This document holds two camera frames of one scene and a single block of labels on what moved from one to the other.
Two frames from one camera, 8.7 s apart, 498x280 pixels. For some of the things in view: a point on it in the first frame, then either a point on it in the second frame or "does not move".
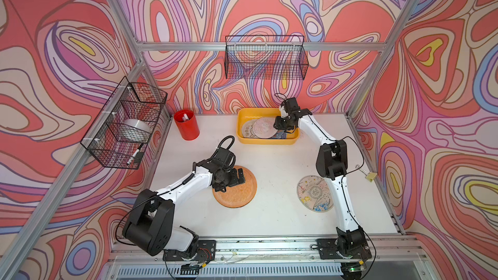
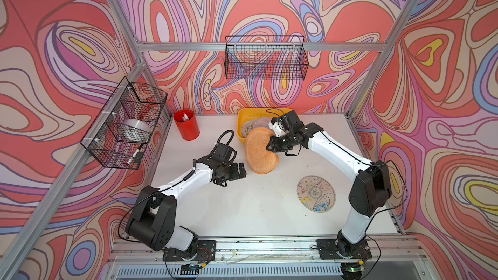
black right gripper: x=277 y=122 → x=275 y=148
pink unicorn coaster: x=263 y=128 does not move
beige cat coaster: x=247 y=129 does not move
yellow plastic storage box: x=245 y=114 does not move
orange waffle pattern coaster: x=239 y=195 → x=260 y=159
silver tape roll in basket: x=135 y=130 does not move
